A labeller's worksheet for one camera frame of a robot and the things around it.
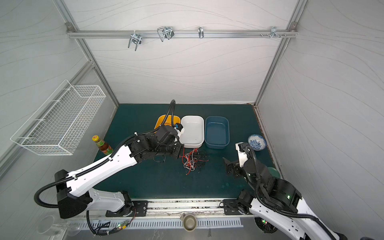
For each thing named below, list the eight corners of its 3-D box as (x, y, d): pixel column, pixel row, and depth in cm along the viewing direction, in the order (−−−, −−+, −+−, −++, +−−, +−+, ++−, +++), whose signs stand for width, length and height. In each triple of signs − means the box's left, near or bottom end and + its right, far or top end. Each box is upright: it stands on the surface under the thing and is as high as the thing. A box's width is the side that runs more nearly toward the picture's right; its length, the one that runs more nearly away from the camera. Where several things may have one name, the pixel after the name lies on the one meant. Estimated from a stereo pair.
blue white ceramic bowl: (246, 146, 100) (249, 141, 95) (247, 138, 104) (250, 132, 99) (262, 151, 98) (266, 146, 92) (263, 143, 102) (267, 137, 97)
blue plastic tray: (205, 149, 97) (205, 144, 92) (203, 121, 112) (204, 116, 107) (231, 149, 97) (233, 144, 92) (226, 121, 112) (228, 116, 107)
